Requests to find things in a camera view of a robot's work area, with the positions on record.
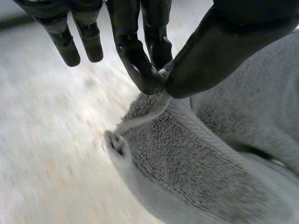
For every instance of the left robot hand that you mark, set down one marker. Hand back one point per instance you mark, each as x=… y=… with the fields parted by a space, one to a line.
x=210 y=60

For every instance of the grey towel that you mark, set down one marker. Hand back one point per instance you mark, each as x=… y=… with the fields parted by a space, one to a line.
x=187 y=151

